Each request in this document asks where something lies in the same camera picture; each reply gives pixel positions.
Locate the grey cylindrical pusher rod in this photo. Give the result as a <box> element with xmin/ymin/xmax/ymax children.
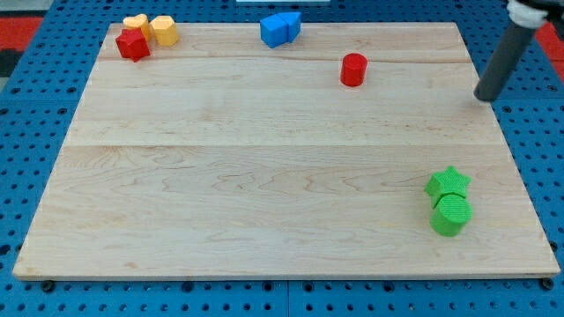
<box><xmin>473</xmin><ymin>21</ymin><xmax>537</xmax><ymax>102</ymax></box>

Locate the white and black rod mount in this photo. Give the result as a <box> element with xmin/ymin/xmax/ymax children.
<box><xmin>507</xmin><ymin>0</ymin><xmax>563</xmax><ymax>29</ymax></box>

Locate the red cylinder block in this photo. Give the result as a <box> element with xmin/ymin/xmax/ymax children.
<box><xmin>340</xmin><ymin>53</ymin><xmax>367</xmax><ymax>87</ymax></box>

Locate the green star block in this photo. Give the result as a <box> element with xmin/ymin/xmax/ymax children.
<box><xmin>425</xmin><ymin>166</ymin><xmax>471</xmax><ymax>208</ymax></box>

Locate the green cylinder block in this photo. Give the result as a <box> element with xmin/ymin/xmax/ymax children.
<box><xmin>430</xmin><ymin>195</ymin><xmax>472</xmax><ymax>237</ymax></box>

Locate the wooden board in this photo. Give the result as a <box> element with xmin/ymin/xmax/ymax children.
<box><xmin>13</xmin><ymin>23</ymin><xmax>560</xmax><ymax>281</ymax></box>

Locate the blue triangle block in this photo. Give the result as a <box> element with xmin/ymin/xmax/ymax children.
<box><xmin>278</xmin><ymin>11</ymin><xmax>301</xmax><ymax>43</ymax></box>

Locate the blue cube block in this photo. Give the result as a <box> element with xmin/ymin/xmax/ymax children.
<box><xmin>259</xmin><ymin>14</ymin><xmax>288</xmax><ymax>48</ymax></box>

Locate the yellow hexagon block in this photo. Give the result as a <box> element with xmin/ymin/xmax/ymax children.
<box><xmin>150</xmin><ymin>15</ymin><xmax>179</xmax><ymax>47</ymax></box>

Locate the yellow heart block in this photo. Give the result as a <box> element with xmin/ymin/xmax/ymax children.
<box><xmin>122</xmin><ymin>13</ymin><xmax>152</xmax><ymax>41</ymax></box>

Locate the red star block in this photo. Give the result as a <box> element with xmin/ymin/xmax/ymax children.
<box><xmin>115</xmin><ymin>28</ymin><xmax>151</xmax><ymax>63</ymax></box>

